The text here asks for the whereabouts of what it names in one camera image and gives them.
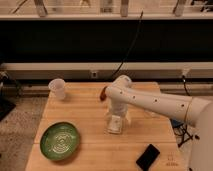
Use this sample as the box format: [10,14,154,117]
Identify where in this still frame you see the green ribbed plate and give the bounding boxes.
[40,122,80,161]

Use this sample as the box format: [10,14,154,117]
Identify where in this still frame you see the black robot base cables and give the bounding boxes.
[172,75,201,149]

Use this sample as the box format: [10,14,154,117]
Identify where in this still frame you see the translucent plastic cup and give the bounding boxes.
[48,78,66,100]

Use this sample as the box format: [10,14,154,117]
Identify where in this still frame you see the black smartphone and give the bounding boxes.
[136,144,160,171]

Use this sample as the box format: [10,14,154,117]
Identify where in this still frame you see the black hanging cable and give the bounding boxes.
[107,10,145,81]

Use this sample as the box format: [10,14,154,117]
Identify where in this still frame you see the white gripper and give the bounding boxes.
[105,100,131,131]

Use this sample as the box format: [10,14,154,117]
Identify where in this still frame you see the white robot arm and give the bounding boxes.
[105,75,213,171]

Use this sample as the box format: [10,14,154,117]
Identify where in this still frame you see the dark red oval object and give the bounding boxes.
[99,86,107,102]

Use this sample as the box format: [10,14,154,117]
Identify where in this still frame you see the white wall outlet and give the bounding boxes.
[91,71,98,78]

